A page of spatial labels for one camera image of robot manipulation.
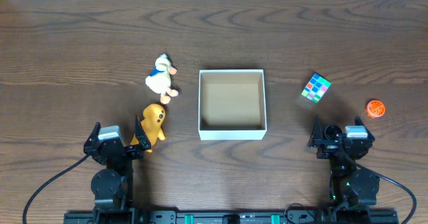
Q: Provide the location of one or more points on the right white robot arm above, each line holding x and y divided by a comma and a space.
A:
350, 186

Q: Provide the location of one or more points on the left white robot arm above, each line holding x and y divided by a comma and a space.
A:
113, 186

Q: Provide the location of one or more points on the plush yellow duck toy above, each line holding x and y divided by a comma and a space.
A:
159, 80

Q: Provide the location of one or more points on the yellow dog figure toy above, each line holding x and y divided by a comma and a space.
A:
153, 117

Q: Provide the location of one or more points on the black round disc toy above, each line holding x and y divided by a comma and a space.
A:
332, 131

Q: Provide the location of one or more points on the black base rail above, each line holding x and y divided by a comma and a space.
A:
273, 217

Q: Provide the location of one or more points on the multicolour puzzle cube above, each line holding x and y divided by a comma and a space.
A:
316, 88

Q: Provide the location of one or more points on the orange round disc toy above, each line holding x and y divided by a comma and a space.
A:
375, 109

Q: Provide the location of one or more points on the white cardboard box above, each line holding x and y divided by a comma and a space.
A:
232, 105

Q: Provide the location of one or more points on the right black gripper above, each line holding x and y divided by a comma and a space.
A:
329, 148

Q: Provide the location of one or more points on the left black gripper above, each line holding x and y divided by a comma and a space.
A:
114, 150

